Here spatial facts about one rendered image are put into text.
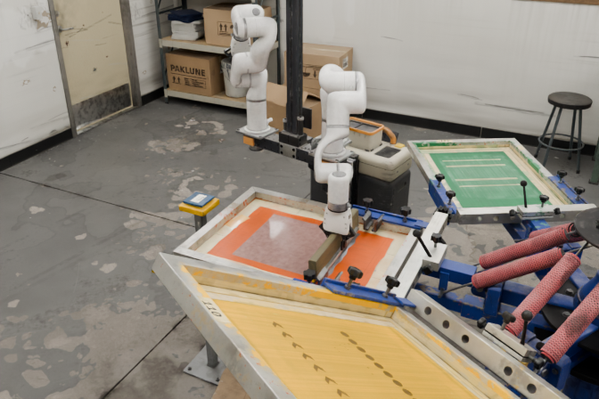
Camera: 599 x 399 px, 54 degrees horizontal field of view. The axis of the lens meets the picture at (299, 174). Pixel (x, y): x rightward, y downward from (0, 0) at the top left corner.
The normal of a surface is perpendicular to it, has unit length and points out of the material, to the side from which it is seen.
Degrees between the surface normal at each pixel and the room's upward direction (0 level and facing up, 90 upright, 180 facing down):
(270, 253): 0
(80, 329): 0
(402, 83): 90
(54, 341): 0
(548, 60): 90
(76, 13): 90
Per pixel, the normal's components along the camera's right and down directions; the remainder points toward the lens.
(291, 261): 0.00, -0.90
